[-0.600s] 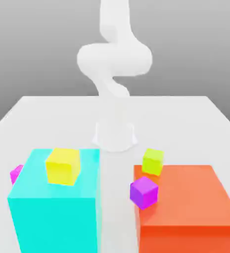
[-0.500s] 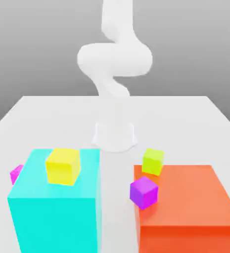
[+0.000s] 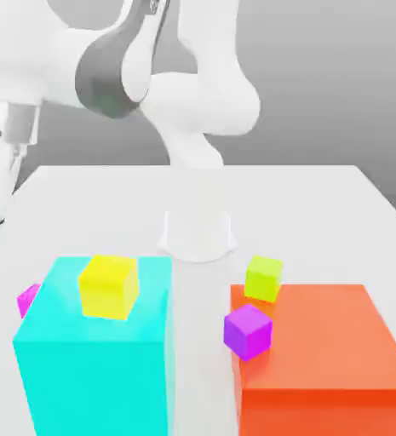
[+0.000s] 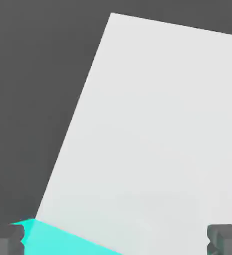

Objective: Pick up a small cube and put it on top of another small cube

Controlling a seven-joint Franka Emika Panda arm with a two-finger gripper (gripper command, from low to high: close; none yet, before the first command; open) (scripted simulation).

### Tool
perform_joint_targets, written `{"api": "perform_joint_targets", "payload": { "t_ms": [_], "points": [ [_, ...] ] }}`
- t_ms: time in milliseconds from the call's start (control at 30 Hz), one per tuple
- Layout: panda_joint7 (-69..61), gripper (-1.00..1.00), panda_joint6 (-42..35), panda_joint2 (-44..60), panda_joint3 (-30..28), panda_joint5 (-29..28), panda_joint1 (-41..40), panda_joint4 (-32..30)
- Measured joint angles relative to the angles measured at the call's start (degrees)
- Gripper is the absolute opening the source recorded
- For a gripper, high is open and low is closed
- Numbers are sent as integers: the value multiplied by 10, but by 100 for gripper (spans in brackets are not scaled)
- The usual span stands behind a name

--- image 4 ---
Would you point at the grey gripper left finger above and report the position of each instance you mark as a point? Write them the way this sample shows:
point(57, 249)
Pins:
point(4, 239)

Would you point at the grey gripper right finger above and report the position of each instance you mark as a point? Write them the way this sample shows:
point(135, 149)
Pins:
point(227, 241)

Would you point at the large cyan box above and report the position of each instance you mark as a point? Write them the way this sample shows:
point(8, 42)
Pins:
point(53, 241)

